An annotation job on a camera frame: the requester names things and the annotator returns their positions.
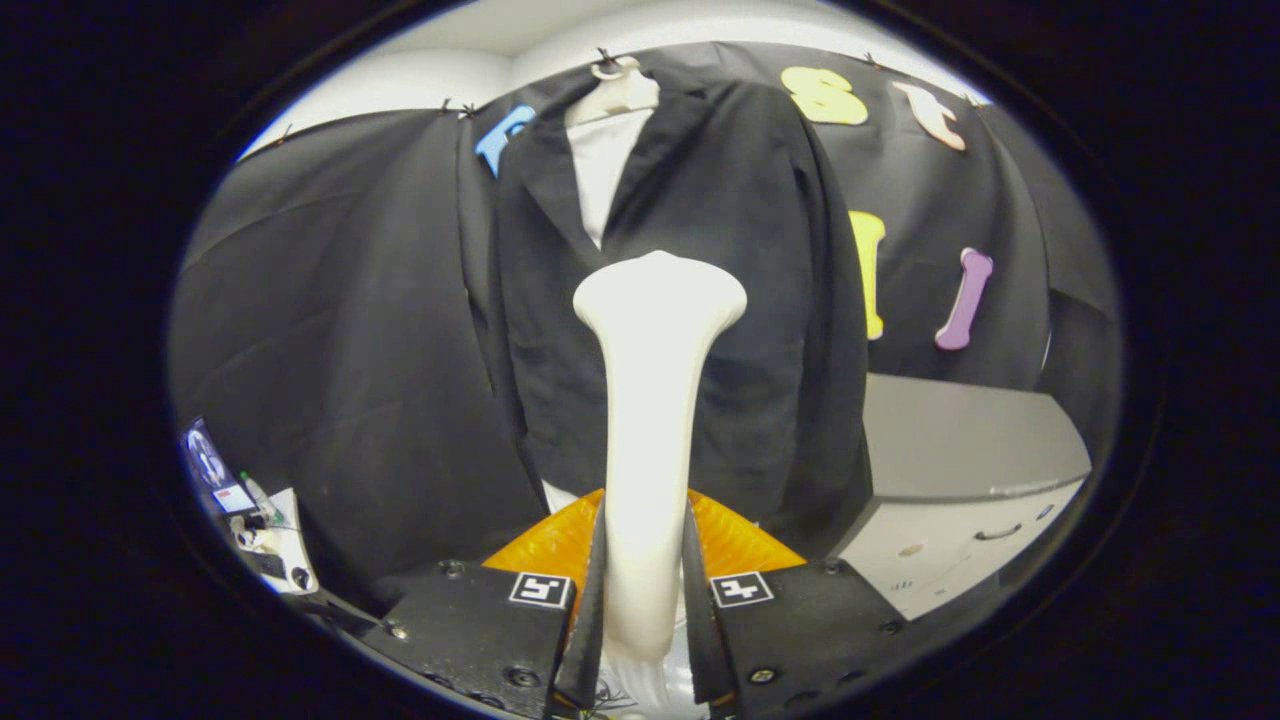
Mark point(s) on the white side table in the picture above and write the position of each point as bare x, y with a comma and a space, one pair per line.
285, 545

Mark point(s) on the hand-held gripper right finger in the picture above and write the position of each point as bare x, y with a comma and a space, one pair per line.
700, 640

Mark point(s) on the black suit jacket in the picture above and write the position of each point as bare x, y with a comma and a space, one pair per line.
760, 250

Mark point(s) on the grey cabinet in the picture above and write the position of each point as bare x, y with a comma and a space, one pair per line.
960, 440

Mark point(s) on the black round device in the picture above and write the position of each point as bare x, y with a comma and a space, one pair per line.
300, 577

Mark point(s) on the blue-lit screen device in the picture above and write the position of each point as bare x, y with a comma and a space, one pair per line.
207, 460

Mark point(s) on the white red labelled box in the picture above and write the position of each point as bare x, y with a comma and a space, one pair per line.
232, 497

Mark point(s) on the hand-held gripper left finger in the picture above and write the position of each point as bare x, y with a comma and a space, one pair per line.
588, 640

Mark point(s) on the green capped bottle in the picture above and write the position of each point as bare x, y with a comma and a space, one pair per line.
258, 492

